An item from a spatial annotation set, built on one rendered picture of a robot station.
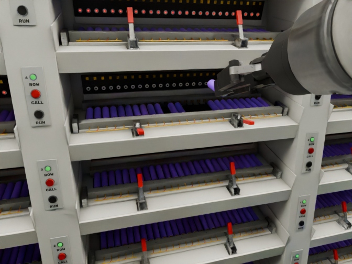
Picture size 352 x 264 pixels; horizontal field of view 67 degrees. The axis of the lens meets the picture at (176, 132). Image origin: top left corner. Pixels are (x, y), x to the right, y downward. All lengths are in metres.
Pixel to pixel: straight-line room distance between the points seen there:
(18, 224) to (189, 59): 0.57
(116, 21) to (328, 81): 0.62
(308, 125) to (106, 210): 0.60
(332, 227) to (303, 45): 0.91
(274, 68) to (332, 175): 0.74
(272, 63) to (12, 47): 0.49
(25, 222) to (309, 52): 0.70
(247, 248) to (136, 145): 0.50
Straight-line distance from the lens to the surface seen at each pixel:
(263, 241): 0.97
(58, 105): 0.62
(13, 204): 0.80
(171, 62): 0.63
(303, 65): 0.27
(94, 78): 0.77
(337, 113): 0.95
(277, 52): 0.30
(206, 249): 0.91
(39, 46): 0.62
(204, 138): 0.69
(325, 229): 1.10
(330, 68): 0.25
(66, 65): 0.62
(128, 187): 0.76
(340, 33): 0.24
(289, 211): 0.92
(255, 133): 0.75
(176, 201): 0.75
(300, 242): 1.02
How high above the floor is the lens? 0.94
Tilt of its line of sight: 16 degrees down
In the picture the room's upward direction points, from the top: 1 degrees counter-clockwise
